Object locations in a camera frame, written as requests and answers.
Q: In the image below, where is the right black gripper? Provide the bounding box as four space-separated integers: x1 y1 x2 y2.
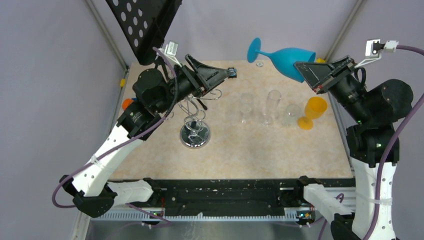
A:
292 53 370 122

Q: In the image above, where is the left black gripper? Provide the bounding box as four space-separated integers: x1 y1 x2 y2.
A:
155 53 232 114

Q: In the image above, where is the clear smooth wine glass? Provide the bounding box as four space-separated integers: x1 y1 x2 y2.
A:
239 92 254 124

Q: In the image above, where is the yellow wine glass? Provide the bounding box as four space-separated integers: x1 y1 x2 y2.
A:
297 96 328 130

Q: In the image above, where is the blue wine glass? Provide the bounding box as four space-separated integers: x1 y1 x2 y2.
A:
246 37 316 83

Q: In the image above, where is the clear patterned short glass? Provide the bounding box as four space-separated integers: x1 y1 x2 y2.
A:
281 104 301 126

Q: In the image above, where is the clear wine glass front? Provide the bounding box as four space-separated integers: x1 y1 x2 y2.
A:
259 89 282 126

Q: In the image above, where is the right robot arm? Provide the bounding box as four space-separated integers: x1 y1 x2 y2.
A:
293 56 414 240

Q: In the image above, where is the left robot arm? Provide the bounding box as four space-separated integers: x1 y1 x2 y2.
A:
60 55 231 218

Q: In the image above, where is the chrome wine glass rack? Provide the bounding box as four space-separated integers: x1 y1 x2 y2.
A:
177 89 223 149

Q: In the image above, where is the yellow corner clamp right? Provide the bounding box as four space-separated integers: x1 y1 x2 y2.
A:
315 58 326 63

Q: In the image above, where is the yellow corner clamp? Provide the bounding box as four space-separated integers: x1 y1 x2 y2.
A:
119 78 126 88
315 58 326 63

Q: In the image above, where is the small black blue toy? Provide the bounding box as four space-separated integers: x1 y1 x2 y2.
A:
228 67 237 79

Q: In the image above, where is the black perforated music stand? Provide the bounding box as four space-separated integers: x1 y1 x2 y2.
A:
106 0 183 66

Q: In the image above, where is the blue orange toy car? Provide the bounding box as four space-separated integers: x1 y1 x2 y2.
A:
121 98 136 110

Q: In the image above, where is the yellow corner clamp left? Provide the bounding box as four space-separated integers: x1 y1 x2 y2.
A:
119 78 126 88

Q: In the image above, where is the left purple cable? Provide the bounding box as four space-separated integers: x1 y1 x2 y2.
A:
51 46 180 228

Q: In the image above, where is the purple cable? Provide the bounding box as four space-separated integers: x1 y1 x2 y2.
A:
316 44 424 240
51 46 180 228

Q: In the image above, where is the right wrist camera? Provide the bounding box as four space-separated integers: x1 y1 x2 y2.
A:
355 38 399 69

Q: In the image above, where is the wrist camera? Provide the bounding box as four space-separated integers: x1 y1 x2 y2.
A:
355 38 399 69
158 40 183 67

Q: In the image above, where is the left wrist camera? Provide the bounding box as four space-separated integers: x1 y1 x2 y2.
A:
158 40 183 67

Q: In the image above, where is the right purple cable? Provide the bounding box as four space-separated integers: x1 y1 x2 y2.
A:
316 44 424 240

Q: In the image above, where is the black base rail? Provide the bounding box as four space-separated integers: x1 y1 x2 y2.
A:
105 178 357 218

